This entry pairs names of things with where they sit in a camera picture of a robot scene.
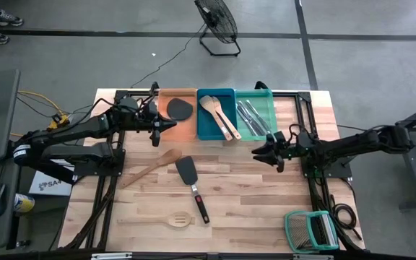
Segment yellow power strip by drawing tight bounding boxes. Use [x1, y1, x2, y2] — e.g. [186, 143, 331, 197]
[47, 112, 71, 133]

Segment yellow extension cord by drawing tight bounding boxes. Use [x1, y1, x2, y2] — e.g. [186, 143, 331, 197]
[9, 90, 72, 139]

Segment black fan cable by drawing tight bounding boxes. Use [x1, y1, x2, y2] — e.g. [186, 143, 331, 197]
[130, 23, 207, 90]

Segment black floor fan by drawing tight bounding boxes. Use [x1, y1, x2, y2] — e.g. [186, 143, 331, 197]
[194, 0, 242, 58]

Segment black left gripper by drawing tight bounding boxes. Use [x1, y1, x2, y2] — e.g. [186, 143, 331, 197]
[135, 102, 178, 147]

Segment yellow blue can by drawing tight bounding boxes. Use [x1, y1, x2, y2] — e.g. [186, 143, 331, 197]
[14, 193, 35, 214]

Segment orange plastic bin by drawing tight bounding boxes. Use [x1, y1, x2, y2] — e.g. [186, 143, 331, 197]
[157, 88, 199, 142]

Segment blue plastic bin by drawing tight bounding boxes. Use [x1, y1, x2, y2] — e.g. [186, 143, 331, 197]
[196, 87, 238, 142]

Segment black rectangular spatula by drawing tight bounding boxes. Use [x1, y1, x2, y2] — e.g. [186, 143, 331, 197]
[174, 155, 211, 225]

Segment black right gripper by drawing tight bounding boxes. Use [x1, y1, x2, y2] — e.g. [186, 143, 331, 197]
[251, 130, 305, 173]

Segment coiled black cable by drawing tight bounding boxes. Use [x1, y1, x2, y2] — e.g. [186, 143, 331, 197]
[330, 194, 363, 242]

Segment turquoise plastic bin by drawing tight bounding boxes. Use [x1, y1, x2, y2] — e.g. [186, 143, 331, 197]
[234, 89, 279, 142]

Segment black power cable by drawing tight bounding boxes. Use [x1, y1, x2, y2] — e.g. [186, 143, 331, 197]
[15, 95, 95, 120]

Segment black round spatula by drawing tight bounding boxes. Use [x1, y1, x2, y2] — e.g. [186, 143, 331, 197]
[166, 97, 194, 122]

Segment silver metal bracket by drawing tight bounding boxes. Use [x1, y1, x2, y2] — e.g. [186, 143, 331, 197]
[91, 252, 133, 260]
[293, 254, 334, 260]

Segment black aluminium frame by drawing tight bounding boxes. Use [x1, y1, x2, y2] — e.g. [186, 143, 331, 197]
[253, 81, 366, 252]
[63, 82, 160, 250]

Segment wooden spoon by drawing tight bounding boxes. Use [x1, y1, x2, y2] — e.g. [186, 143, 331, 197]
[118, 147, 183, 190]

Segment teal dish rack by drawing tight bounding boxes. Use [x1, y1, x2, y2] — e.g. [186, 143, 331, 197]
[285, 210, 340, 254]

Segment black metal stand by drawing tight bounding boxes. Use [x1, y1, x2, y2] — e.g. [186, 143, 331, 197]
[375, 99, 416, 212]

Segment wooden slotted spatula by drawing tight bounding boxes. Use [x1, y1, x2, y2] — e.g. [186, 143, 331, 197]
[116, 211, 194, 228]

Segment white cardboard box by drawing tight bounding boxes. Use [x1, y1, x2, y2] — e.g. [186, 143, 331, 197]
[28, 169, 75, 197]

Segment wooden spork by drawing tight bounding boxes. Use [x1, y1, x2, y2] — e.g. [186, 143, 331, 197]
[211, 95, 243, 141]

